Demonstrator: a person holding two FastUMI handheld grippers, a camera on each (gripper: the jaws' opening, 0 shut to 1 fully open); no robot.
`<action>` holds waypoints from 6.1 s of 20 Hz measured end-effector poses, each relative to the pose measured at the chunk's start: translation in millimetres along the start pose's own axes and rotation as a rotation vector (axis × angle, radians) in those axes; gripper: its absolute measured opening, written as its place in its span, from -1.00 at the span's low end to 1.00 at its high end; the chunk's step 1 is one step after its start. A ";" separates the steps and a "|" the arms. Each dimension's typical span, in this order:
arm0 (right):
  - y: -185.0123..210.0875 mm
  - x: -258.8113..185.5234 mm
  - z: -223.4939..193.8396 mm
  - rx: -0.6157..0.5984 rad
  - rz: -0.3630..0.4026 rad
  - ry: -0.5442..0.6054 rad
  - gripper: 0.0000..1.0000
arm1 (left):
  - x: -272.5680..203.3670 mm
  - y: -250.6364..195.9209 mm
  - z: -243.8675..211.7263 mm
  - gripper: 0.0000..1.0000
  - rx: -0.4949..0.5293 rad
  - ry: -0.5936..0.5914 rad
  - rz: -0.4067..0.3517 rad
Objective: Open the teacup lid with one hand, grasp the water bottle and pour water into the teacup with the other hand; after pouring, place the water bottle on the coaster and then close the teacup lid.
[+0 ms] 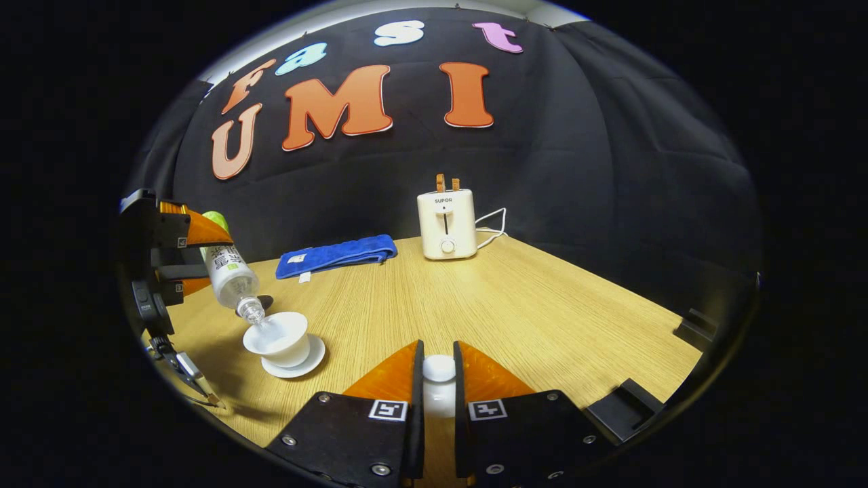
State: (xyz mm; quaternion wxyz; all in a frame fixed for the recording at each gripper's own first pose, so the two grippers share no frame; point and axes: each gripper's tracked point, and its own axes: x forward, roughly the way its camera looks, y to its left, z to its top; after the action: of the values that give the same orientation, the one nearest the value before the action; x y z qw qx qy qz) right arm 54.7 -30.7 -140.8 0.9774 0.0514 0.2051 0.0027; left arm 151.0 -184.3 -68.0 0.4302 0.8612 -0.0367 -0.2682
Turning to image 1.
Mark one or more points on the clear water bottle green label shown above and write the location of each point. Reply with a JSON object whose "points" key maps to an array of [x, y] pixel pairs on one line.
{"points": [[227, 268]]}

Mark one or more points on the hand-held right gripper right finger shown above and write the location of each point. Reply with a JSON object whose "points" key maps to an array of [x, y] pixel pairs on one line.
{"points": [[461, 434]]}

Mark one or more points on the dark round coaster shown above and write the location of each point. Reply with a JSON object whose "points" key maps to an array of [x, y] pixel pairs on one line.
{"points": [[267, 301]]}

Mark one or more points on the blue folded towel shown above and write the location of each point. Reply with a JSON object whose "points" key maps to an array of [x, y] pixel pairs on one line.
{"points": [[339, 254]]}

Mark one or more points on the white teacup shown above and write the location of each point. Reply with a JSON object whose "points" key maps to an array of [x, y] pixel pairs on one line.
{"points": [[285, 346]]}

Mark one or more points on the black table bracket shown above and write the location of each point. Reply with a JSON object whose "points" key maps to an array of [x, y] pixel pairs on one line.
{"points": [[695, 330], [624, 408]]}

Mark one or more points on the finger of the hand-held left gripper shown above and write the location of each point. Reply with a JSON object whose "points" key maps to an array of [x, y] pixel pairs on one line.
{"points": [[180, 272], [203, 230]]}

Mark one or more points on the white toaster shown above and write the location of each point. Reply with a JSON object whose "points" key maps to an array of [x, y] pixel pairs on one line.
{"points": [[447, 224]]}

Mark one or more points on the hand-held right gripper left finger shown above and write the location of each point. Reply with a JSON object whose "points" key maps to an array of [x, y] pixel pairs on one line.
{"points": [[418, 407]]}

